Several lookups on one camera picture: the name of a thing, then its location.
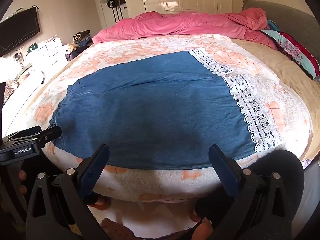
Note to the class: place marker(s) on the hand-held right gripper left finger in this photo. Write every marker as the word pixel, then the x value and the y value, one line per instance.
pixel 93 170

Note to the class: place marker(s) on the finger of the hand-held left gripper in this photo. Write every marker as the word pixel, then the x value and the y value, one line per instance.
pixel 50 133

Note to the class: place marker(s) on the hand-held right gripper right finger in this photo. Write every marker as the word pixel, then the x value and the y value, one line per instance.
pixel 223 172

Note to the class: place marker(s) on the blue denim pants lace trim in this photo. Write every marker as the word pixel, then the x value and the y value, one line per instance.
pixel 155 110

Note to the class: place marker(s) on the person's left hand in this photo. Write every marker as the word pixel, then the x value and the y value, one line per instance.
pixel 22 175

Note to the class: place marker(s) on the orange slipper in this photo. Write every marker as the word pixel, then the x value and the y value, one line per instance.
pixel 101 205

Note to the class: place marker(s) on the person's dark trouser leg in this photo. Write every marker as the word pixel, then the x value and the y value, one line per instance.
pixel 280 162

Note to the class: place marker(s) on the person's bare foot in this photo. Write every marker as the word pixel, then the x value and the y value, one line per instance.
pixel 201 231

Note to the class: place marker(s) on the pink dotted slipper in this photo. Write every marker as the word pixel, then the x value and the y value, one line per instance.
pixel 115 230

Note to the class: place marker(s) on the white drawer unit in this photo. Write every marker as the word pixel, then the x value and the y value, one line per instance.
pixel 50 52

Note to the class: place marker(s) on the white orange floral fleece blanket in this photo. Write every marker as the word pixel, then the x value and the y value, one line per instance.
pixel 287 100

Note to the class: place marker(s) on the pile of folded clothes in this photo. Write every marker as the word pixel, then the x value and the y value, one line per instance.
pixel 81 38

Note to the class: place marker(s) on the black television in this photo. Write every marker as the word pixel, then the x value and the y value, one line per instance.
pixel 18 30

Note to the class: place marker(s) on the bed with beige sheet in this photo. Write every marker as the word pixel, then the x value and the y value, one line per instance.
pixel 287 62

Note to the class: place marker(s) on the bags hanging on door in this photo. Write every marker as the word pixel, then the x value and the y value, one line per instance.
pixel 110 7

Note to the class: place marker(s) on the colourful floral pillow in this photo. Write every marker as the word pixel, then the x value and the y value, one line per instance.
pixel 297 50

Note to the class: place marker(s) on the pink duvet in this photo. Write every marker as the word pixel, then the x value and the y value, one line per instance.
pixel 175 23

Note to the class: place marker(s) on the grey headboard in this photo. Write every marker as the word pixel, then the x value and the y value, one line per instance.
pixel 287 12

